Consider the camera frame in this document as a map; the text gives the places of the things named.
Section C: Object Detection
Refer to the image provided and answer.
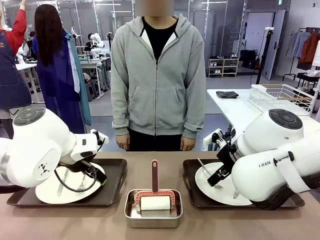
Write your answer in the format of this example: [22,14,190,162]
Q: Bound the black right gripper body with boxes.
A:
[216,143,237,173]

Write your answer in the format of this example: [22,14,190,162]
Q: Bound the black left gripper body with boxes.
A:
[70,151,98,176]

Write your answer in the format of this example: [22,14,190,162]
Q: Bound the brown plastic serving tray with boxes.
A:
[182,158,306,210]
[6,158,128,209]

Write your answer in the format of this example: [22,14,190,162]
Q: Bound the person's left forearm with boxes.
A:
[184,82,207,140]

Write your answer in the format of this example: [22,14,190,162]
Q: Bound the person's right forearm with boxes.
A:
[111,82,131,137]

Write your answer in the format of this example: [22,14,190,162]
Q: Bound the person's right hand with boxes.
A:
[115,133,131,150]

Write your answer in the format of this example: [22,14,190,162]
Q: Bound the person's left hand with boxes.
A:
[180,135,196,152]

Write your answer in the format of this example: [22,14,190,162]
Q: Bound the silver metal fork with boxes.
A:
[196,157,224,190]
[74,172,87,197]

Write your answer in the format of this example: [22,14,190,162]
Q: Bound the white round plate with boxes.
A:
[34,163,106,205]
[194,161,253,206]

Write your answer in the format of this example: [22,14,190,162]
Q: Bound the silver metal knife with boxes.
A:
[56,167,70,198]

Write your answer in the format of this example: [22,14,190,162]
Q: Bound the white side table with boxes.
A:
[206,87,320,151]

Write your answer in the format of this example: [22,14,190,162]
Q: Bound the folded black cloth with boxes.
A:
[216,90,240,100]

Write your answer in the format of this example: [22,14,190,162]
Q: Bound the rectangular metal tin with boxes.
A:
[124,189,184,229]

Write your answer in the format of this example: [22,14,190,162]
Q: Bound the dark stool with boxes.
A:
[83,79,95,101]

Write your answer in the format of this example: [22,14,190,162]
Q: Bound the low shoe shelf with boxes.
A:
[207,57,240,78]

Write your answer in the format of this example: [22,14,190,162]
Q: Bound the person in grey hoodie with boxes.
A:
[110,0,207,153]

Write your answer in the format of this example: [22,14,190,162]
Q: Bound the long-haired woman in blue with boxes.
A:
[32,3,92,135]

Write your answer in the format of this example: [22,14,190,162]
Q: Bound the white background desk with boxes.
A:
[79,56,111,98]

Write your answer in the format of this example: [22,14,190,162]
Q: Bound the black bags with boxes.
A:
[239,49,258,70]

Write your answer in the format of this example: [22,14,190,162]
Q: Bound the black clothes rack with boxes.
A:
[282,27,320,82]

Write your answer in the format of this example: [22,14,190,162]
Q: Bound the black pole stand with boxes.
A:
[254,26,275,85]

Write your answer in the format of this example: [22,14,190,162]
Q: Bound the person in red with apron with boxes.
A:
[0,0,32,140]

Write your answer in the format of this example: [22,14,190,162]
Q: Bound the white door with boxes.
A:
[261,9,286,81]

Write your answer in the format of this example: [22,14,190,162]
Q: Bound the small white background robot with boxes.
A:
[87,32,106,60]

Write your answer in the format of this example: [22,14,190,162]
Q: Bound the grey hanging shirt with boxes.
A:
[287,31,311,58]

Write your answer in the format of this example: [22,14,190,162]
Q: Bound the orange hanging garment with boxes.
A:
[299,33,320,65]

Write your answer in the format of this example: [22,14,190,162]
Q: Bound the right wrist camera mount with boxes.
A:
[203,128,236,151]

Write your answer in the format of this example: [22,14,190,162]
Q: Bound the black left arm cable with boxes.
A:
[53,159,106,193]

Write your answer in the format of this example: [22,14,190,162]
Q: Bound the white wire dish rack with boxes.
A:
[247,83,317,116]

